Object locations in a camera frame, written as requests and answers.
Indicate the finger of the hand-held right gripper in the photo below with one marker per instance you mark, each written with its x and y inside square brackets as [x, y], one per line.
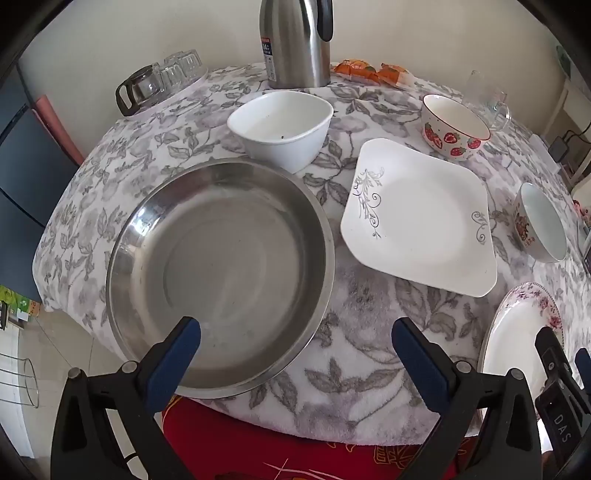
[583, 364]
[549, 350]

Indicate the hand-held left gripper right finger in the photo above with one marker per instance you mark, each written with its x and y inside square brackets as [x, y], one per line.
[415, 360]

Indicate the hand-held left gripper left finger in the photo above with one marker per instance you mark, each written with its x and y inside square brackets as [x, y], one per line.
[178, 360]

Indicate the pink floral round plate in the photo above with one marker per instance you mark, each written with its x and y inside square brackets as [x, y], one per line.
[512, 332]

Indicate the stainless steel basin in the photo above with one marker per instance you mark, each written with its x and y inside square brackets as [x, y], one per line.
[221, 258]

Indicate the brown flower print bowl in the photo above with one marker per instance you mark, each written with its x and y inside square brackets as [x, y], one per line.
[545, 221]

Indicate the white square plate grey scrolls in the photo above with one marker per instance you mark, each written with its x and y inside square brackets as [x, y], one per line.
[425, 221]

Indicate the strawberry print bowl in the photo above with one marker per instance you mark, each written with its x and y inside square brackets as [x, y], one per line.
[443, 134]

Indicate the white square bowl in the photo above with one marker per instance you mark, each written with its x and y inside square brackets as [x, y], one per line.
[277, 124]

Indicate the smartphone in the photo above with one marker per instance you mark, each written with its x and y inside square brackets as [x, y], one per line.
[587, 262]

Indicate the red patterned cushion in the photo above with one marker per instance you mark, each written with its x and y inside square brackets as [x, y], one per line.
[277, 447]

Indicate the small colourful trinkets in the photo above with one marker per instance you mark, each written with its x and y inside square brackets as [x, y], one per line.
[582, 211]

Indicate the green box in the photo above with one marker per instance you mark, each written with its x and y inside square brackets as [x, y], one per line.
[18, 304]

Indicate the black charger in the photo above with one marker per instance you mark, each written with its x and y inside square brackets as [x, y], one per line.
[559, 150]

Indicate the cream wooden shelf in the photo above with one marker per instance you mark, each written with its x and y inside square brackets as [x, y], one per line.
[575, 115]

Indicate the dark blue fridge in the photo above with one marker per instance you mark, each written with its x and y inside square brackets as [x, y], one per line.
[27, 175]

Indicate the clear glass mug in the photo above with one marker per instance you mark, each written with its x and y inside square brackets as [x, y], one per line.
[485, 101]

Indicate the pink board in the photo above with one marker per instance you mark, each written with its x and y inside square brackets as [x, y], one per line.
[57, 129]

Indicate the white serving tray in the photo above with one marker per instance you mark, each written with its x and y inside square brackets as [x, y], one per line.
[194, 84]

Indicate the small glass cup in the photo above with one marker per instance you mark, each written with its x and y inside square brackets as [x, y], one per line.
[171, 76]
[193, 63]
[173, 57]

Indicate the pale green bag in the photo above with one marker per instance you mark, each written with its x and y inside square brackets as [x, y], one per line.
[564, 60]

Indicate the stainless steel thermos jug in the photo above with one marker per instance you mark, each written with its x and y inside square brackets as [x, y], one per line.
[295, 46]

